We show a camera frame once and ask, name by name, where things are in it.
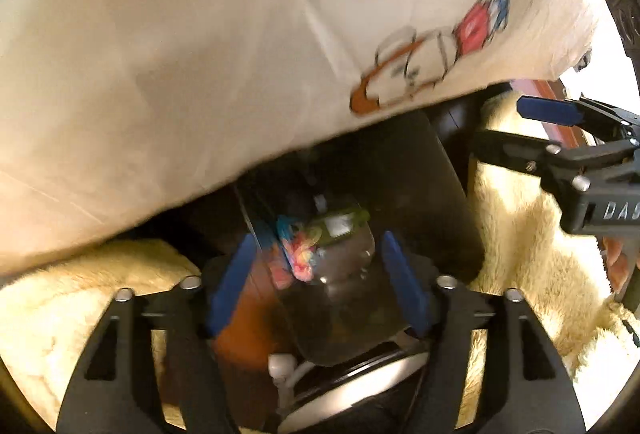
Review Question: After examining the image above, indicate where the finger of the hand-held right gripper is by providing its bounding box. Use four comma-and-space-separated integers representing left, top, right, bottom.
516, 94, 640, 141
471, 129, 640, 195

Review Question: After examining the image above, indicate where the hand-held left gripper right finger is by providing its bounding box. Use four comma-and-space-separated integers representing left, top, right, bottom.
381, 230, 587, 434

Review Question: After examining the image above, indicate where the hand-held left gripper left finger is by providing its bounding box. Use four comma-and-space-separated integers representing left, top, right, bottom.
55, 233, 259, 434

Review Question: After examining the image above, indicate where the clear plastic bottle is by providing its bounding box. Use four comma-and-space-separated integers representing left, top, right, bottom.
270, 208, 417, 366

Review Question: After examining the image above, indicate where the black plastic bin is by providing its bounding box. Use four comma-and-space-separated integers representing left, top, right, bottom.
232, 108, 486, 287

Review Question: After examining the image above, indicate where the yellow fluffy rug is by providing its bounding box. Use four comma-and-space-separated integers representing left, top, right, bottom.
0, 91, 640, 434

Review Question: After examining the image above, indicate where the white charger plug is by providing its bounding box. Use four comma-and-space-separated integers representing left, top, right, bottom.
267, 353, 321, 415

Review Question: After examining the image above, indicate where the cream printed bed sheet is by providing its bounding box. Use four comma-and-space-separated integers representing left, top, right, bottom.
0, 0, 601, 275

